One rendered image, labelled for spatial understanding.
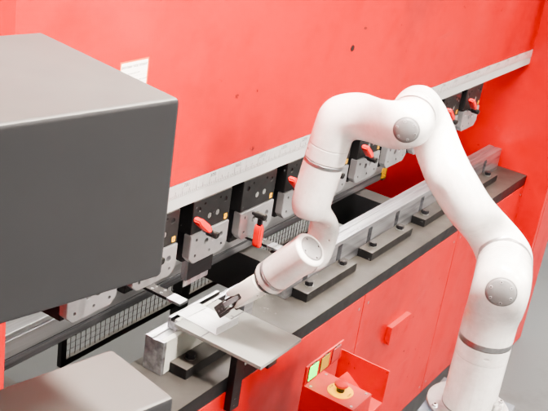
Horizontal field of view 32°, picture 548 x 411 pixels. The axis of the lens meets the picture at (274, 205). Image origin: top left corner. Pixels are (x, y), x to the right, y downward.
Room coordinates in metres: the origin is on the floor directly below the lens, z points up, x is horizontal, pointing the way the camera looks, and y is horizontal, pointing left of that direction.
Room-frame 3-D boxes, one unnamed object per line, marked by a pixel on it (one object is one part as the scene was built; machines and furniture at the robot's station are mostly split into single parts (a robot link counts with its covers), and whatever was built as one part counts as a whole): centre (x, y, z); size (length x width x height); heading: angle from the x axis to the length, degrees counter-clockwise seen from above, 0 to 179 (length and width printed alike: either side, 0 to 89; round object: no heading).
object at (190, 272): (2.15, 0.17, 1.13); 0.10 x 0.02 x 0.10; 149
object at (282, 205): (2.47, -0.02, 1.26); 0.15 x 0.09 x 0.17; 149
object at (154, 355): (2.20, 0.14, 0.92); 0.39 x 0.06 x 0.10; 149
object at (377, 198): (3.50, -0.19, 0.81); 0.64 x 0.08 x 0.14; 59
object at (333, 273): (2.64, -0.19, 0.89); 0.30 x 0.05 x 0.03; 149
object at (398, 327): (2.95, -0.49, 0.58); 0.15 x 0.02 x 0.07; 149
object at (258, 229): (2.25, 0.03, 1.20); 0.04 x 0.02 x 0.10; 59
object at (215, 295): (2.17, 0.15, 0.98); 0.20 x 0.03 x 0.03; 149
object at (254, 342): (2.07, 0.04, 1.00); 0.26 x 0.18 x 0.01; 59
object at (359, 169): (2.82, -0.23, 1.26); 0.15 x 0.09 x 0.17; 149
